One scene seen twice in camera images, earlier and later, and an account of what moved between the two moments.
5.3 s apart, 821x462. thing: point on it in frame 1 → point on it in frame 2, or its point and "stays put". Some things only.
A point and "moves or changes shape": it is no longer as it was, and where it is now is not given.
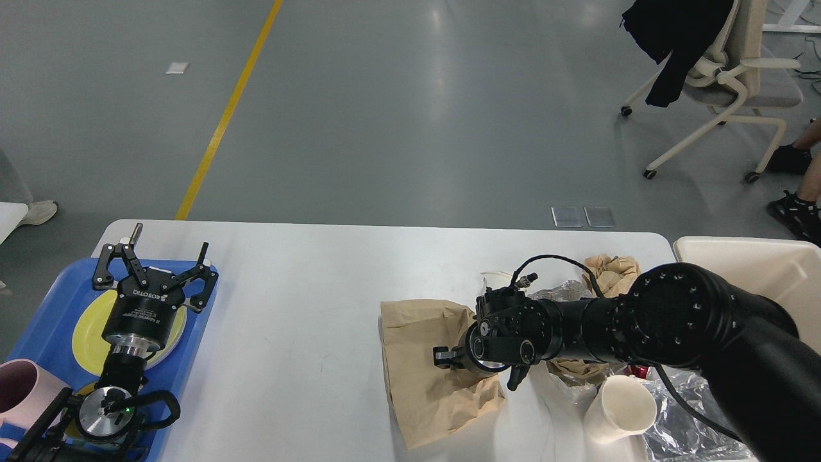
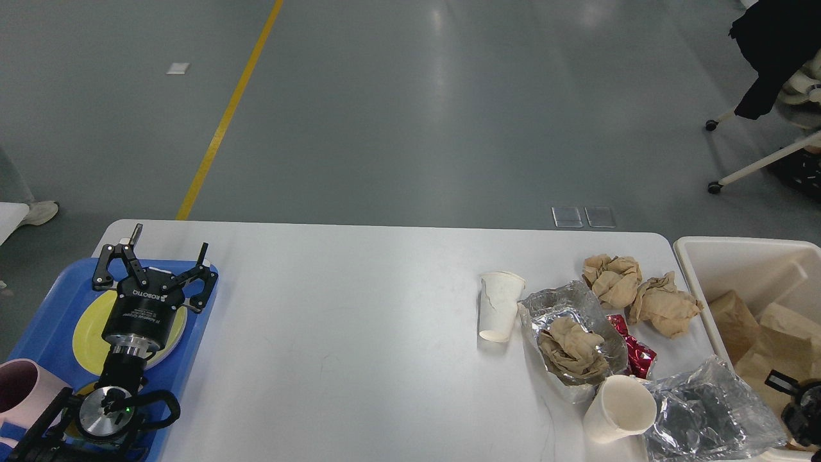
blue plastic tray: x=48 y=339 stays put
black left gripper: x=143 y=312 stays put
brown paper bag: x=427 y=400 moves or changes shape
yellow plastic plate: x=92 y=350 stays put
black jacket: x=677 y=27 → x=778 y=36
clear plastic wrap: x=675 y=436 stays put
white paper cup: x=619 y=407 stays put
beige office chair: x=737 y=70 → x=798 y=104
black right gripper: x=483 y=344 → x=802 y=415
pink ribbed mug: x=27 y=392 stays put
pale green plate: x=174 y=339 stays put
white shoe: x=38 y=212 stays put
